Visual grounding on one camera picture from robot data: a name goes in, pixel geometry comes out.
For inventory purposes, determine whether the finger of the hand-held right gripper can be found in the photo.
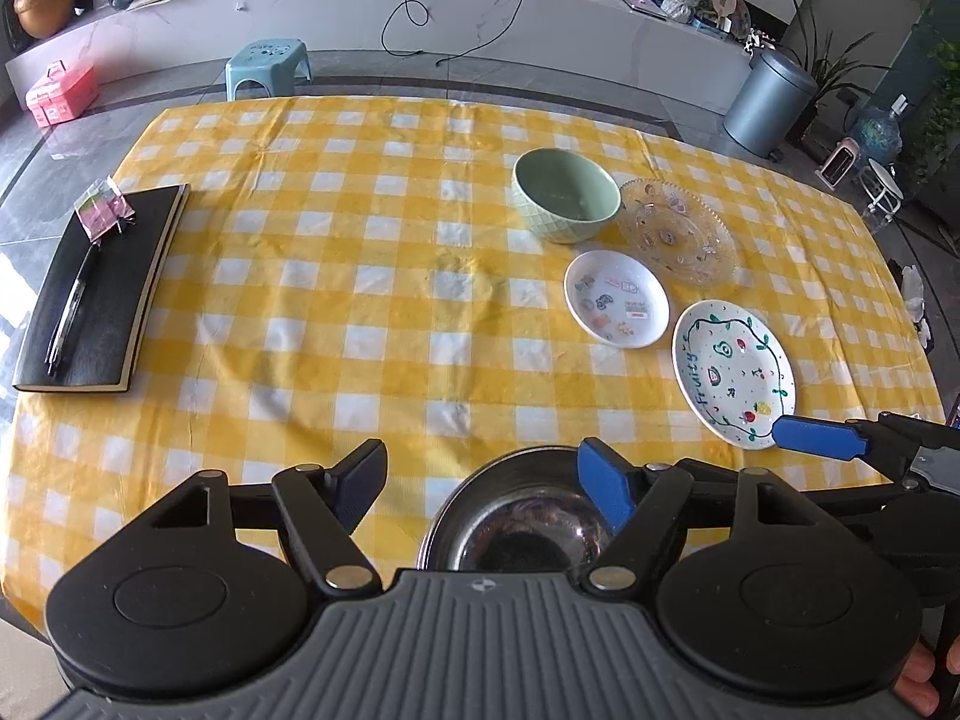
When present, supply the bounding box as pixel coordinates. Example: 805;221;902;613
772;414;914;482
804;486;910;520

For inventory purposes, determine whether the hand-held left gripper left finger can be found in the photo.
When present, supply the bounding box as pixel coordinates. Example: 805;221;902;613
146;437;389;599

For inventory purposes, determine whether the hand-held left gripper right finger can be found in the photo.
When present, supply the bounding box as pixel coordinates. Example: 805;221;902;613
576;436;822;595

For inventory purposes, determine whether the stainless steel bowl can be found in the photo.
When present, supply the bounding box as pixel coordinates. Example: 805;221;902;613
415;446;625;580

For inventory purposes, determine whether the white fruit-painted plate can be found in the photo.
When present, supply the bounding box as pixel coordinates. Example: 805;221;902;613
671;299;797;452

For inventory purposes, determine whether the small white sticker plate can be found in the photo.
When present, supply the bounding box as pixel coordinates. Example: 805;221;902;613
563;249;671;350

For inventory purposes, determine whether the clear glass patterned plate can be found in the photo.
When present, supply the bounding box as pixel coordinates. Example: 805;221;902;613
616;177;740;288

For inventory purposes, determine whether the person's right hand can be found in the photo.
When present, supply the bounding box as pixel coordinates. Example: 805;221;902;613
895;639;960;718

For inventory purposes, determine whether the white crumpled tissue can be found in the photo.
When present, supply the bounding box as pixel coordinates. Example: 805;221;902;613
899;265;936;350

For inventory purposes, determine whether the yellow checked tablecloth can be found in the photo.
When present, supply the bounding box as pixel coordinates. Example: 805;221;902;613
0;94;947;620

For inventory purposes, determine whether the small white pink appliance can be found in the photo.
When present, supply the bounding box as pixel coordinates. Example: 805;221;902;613
817;136;861;189

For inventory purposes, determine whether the green ceramic bowl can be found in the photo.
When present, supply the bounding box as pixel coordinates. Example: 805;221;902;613
511;147;623;245

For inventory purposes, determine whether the black notebook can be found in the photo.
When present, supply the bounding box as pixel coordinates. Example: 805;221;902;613
11;183;193;395

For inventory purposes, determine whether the blue water bottle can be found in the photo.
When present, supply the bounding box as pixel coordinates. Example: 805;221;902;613
850;93;906;167

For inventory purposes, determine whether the black pen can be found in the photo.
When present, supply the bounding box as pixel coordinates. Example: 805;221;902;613
45;240;104;378

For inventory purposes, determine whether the grey round trash can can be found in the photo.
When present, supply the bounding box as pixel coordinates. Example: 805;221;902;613
721;46;819;161

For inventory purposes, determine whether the leafy green plant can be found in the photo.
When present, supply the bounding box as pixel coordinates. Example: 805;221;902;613
898;37;960;192

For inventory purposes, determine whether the green potted plant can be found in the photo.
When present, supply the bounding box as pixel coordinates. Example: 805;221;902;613
780;0;895;145

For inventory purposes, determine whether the pink crumpled wrapper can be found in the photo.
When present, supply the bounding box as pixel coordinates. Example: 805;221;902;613
73;175;137;243

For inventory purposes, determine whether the teal plastic stool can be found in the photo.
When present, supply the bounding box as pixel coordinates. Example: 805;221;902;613
224;39;314;103

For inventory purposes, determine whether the white marble tv console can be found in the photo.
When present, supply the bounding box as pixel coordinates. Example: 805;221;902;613
4;0;790;103

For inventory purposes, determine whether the pink box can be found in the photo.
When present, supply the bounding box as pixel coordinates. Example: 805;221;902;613
25;61;99;129

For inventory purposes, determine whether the bronze round vase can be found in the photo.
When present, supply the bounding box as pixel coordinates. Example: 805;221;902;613
10;0;80;41

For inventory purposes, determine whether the white wire stool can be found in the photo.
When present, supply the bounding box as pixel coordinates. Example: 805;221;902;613
858;158;909;230

